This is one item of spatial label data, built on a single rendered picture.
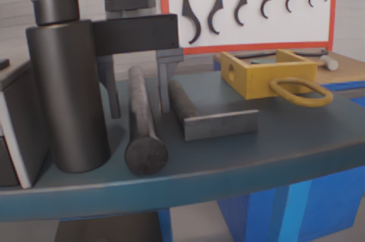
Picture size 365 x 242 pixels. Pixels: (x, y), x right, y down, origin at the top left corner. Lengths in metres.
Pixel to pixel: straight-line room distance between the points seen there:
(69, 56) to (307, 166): 0.31
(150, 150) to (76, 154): 0.09
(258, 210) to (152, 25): 1.09
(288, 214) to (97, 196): 0.50
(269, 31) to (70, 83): 2.09
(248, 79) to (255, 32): 1.75
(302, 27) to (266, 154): 2.15
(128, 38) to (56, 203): 0.24
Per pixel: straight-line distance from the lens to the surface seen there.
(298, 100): 0.45
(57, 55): 0.30
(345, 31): 2.81
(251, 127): 0.41
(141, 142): 0.30
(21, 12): 2.22
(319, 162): 0.39
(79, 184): 0.33
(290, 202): 0.69
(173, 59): 0.42
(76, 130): 0.32
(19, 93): 0.34
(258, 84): 0.53
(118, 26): 0.40
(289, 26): 2.40
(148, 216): 0.34
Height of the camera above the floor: 1.25
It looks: 21 degrees down
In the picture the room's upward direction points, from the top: 3 degrees counter-clockwise
